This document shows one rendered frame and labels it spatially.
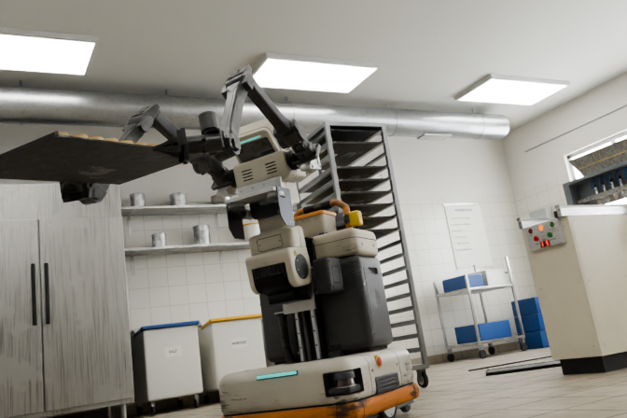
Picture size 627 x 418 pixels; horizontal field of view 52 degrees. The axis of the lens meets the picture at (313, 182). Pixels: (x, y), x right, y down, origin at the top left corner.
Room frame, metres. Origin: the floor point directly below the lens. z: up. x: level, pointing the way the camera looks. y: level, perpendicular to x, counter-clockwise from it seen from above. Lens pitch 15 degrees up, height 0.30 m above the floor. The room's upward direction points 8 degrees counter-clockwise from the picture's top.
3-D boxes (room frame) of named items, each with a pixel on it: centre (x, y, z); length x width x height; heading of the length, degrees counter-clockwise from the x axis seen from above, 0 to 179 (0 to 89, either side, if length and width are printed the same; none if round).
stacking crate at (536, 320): (8.40, -2.61, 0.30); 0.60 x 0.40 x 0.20; 119
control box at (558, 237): (3.68, -1.26, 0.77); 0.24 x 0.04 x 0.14; 31
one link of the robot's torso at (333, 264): (2.72, 0.12, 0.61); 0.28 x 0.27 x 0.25; 62
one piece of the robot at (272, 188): (2.63, 0.23, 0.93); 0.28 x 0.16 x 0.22; 62
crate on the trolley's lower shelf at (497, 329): (8.00, -1.74, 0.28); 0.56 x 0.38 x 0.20; 127
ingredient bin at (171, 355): (6.26, 1.64, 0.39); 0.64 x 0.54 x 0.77; 31
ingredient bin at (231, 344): (6.58, 1.07, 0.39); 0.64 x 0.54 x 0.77; 30
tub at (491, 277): (8.11, -1.89, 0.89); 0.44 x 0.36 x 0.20; 38
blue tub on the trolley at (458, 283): (7.87, -1.59, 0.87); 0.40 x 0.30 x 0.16; 32
